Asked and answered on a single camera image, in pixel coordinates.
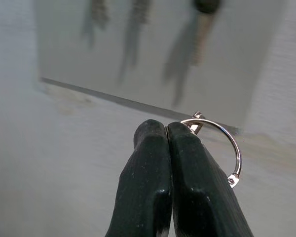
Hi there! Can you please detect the metal key ring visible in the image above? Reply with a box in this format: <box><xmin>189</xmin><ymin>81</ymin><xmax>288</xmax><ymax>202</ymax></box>
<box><xmin>179</xmin><ymin>111</ymin><xmax>242</xmax><ymax>189</ymax></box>

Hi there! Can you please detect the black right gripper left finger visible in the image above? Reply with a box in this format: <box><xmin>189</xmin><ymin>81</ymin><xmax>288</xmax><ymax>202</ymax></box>
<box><xmin>105</xmin><ymin>118</ymin><xmax>174</xmax><ymax>237</ymax></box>

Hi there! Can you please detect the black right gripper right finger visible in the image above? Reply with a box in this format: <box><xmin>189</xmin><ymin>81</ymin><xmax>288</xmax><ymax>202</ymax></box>
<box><xmin>167</xmin><ymin>120</ymin><xmax>255</xmax><ymax>237</ymax></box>

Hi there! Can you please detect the grey key holder board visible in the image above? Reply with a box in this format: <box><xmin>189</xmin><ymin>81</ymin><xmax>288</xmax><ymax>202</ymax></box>
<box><xmin>34</xmin><ymin>0</ymin><xmax>283</xmax><ymax>133</ymax></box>

